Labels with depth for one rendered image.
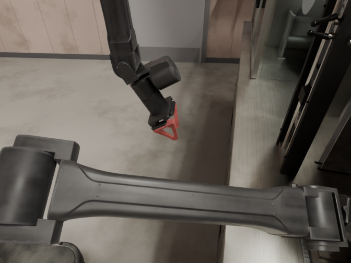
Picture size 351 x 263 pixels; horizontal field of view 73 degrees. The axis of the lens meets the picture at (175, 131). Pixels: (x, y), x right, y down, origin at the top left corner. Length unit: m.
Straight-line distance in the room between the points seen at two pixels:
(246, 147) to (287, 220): 0.60
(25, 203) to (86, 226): 1.54
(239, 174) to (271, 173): 0.11
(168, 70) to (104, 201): 0.40
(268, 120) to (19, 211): 0.97
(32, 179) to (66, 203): 0.04
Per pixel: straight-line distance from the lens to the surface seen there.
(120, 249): 1.69
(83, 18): 4.05
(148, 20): 3.74
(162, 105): 0.65
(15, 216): 0.29
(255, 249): 0.69
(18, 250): 1.61
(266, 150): 0.93
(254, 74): 1.41
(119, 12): 0.57
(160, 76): 0.60
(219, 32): 3.80
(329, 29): 0.75
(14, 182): 0.29
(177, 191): 0.28
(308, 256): 0.73
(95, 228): 1.79
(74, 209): 0.28
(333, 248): 0.41
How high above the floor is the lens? 1.50
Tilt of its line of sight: 39 degrees down
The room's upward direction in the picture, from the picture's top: straight up
